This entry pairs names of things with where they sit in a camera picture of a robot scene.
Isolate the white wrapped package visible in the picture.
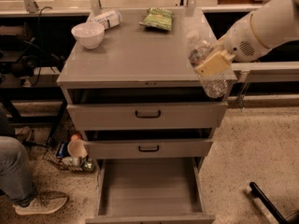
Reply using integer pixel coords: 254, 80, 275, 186
90, 10, 121, 30

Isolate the blue can in basket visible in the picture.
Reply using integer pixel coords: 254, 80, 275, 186
56, 141, 69, 159

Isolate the grey drawer cabinet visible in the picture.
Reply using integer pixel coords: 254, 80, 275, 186
56, 7, 239, 224

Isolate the black cable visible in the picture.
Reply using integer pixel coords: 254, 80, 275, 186
21, 6, 54, 88

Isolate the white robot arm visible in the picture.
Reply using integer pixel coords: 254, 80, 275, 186
192, 0, 299, 77

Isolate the grey knit sneaker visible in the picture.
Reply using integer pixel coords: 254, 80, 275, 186
14, 190, 68, 216

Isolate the grey top drawer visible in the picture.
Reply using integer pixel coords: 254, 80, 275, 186
67, 87, 227, 131

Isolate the clear plastic water bottle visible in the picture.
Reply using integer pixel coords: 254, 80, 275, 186
187, 31, 228, 98

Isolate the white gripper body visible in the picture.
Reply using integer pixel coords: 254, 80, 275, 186
223, 14, 270, 63

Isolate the grey middle drawer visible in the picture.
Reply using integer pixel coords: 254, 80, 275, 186
84, 129, 213, 160

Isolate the green snack bag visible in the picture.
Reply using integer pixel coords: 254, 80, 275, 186
139, 7, 173, 31

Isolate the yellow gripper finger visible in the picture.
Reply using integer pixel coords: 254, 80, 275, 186
195, 50, 235, 77

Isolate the grey bottom drawer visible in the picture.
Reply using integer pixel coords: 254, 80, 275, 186
85, 158, 215, 224

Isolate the wire basket on floor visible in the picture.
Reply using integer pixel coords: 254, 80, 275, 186
43, 133, 95, 173

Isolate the beige cup in basket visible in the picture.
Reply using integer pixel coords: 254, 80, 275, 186
67, 139, 87, 158

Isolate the grey drawer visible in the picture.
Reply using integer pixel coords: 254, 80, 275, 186
84, 129, 213, 160
67, 87, 227, 131
85, 158, 215, 224

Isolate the person leg in jeans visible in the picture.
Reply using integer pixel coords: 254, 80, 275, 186
0, 103, 38, 207

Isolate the white ceramic bowl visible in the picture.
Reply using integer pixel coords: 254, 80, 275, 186
71, 22, 105, 49

